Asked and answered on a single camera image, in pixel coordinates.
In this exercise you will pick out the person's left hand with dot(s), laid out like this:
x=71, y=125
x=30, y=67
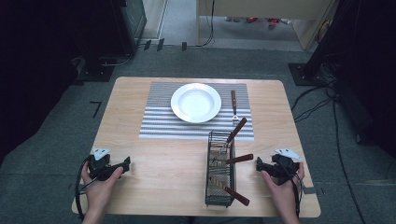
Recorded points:
x=99, y=193

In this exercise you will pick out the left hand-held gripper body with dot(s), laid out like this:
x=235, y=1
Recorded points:
x=101, y=166

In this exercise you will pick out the white plate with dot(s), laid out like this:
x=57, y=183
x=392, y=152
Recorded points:
x=196, y=102

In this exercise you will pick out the grey striped placemat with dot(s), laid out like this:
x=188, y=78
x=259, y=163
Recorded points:
x=158, y=123

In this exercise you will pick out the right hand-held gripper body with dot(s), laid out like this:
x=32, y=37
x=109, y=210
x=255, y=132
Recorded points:
x=281, y=168

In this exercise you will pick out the person's right hand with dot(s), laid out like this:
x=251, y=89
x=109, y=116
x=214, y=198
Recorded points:
x=283, y=196

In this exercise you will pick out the black stand base plate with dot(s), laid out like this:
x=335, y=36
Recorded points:
x=96, y=73
x=300, y=74

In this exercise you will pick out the dark cabinet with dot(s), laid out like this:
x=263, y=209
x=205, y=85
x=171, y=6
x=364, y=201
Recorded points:
x=124, y=25

